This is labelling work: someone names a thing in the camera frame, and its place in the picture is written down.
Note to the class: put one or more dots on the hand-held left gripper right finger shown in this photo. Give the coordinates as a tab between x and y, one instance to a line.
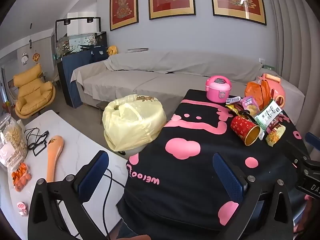
230	180

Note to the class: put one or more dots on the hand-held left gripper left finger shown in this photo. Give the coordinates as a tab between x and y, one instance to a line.
93	175

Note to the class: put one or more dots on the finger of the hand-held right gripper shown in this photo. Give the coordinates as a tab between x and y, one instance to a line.
313	140
297	151

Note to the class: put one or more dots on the red snack wrapper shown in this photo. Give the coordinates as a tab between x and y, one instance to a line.
275	126

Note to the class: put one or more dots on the white trash bin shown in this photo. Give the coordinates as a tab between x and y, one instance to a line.
132	153

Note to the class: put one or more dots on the green and white snack packet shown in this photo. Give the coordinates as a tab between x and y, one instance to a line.
268	113

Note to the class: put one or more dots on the red paper cup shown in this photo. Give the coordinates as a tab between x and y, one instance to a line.
241	126

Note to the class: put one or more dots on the purple snack packet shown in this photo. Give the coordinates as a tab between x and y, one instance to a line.
250	105

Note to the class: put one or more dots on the dark yellow snack wrapper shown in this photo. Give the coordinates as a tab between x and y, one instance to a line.
233	107

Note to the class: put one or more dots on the orange plastic bag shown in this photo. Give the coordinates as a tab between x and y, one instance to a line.
252	90

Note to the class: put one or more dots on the black cloth with pink print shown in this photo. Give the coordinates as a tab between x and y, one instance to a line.
195	180

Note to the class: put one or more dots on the peach massage hammer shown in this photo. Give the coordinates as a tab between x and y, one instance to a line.
55	145

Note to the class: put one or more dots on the pink toy toaster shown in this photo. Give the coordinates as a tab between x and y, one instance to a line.
277	90

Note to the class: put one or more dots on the small wooden stool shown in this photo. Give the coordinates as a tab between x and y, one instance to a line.
101	105

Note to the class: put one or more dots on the box of orange cherry tomatoes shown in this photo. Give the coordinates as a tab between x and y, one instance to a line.
21	177

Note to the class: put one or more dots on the small pink toy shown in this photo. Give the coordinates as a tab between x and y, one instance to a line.
22	207

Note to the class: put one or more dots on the small green item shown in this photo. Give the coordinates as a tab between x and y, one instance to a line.
269	67

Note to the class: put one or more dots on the glass jar of nuts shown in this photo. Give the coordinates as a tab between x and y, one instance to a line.
12	140

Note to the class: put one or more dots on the pink toy rice cooker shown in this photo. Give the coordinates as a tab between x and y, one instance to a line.
217	92

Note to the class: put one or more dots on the grey curtain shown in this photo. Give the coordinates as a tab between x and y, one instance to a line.
295	42

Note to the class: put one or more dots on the yellow armchair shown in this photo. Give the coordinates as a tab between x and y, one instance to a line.
32	92

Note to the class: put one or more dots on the grey covered sofa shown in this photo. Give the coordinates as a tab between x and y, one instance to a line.
150	80

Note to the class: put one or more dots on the dark blue garment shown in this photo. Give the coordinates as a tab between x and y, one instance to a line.
98	53

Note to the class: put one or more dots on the yellow plush toy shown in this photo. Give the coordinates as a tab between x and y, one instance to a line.
112	50

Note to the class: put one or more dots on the glass fish tank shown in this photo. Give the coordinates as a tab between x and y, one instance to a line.
75	45

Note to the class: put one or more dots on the flat book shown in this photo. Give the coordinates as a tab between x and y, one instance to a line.
137	49

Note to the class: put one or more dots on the black fish tank light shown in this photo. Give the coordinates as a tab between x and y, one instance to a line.
77	19

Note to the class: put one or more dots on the narrow red framed picture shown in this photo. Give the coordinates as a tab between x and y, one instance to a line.
123	5

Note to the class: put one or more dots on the white wall socket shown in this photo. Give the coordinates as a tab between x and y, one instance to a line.
262	60

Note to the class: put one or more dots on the orange round wall ornament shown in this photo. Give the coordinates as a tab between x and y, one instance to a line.
36	57

